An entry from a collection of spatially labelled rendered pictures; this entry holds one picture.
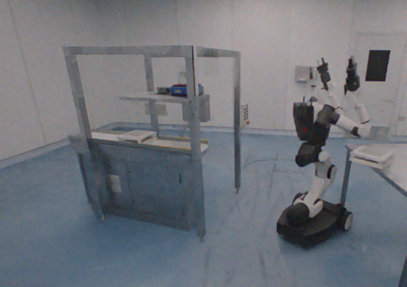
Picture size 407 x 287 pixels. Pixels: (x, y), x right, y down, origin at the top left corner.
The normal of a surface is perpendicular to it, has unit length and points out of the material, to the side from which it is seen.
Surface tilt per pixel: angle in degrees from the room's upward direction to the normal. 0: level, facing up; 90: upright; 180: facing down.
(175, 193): 90
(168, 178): 90
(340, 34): 90
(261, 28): 90
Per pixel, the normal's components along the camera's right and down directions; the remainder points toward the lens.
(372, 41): -0.14, 0.32
